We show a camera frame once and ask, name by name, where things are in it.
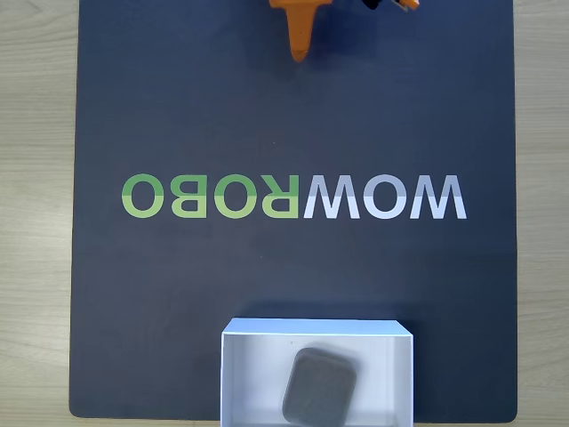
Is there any grey square usb hub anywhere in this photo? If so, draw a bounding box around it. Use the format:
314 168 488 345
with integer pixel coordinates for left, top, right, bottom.
281 346 358 426

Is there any dark mat with WOWROBO logo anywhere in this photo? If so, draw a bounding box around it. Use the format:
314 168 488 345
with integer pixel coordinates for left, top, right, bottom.
68 0 519 422

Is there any white open cardboard box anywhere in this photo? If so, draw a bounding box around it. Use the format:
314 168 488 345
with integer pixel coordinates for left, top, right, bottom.
220 316 415 427

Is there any orange camera mount with board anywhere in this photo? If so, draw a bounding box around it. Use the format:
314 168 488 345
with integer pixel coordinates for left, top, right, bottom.
360 0 421 13

